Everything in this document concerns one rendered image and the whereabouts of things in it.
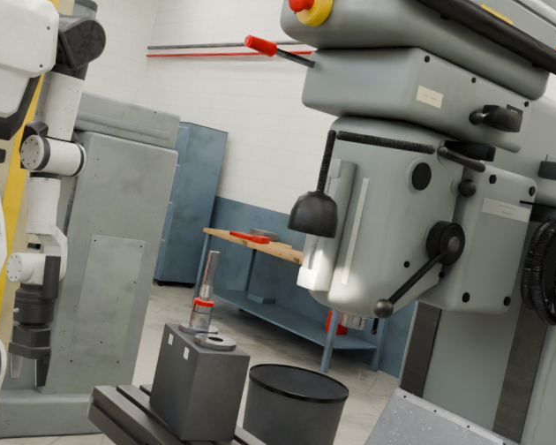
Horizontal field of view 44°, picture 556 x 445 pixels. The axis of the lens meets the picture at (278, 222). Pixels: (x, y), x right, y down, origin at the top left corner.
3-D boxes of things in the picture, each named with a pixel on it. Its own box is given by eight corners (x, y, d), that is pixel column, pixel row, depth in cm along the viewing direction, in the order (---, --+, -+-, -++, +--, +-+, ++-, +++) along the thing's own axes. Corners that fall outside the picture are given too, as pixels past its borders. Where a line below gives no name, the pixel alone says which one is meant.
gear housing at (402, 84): (404, 112, 100) (419, 43, 99) (295, 105, 118) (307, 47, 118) (525, 155, 121) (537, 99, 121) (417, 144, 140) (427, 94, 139)
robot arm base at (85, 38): (22, 64, 160) (18, 12, 156) (70, 59, 169) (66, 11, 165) (61, 72, 151) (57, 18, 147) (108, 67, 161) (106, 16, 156)
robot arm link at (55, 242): (16, 281, 158) (20, 222, 159) (49, 281, 165) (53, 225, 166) (33, 282, 154) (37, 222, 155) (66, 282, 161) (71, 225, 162)
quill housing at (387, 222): (364, 325, 105) (409, 116, 103) (278, 290, 121) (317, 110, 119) (439, 328, 117) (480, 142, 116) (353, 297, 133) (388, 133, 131)
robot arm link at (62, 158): (10, 221, 157) (16, 137, 158) (48, 224, 165) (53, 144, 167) (41, 222, 151) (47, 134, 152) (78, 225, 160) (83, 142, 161)
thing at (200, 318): (191, 321, 159) (195, 300, 158) (210, 326, 158) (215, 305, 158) (186, 326, 154) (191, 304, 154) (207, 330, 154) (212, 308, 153)
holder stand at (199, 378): (180, 441, 140) (199, 345, 139) (147, 401, 160) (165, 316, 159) (233, 441, 146) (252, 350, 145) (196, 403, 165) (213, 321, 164)
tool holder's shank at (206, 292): (199, 297, 158) (208, 249, 157) (212, 300, 157) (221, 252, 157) (196, 299, 154) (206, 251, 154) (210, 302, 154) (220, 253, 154)
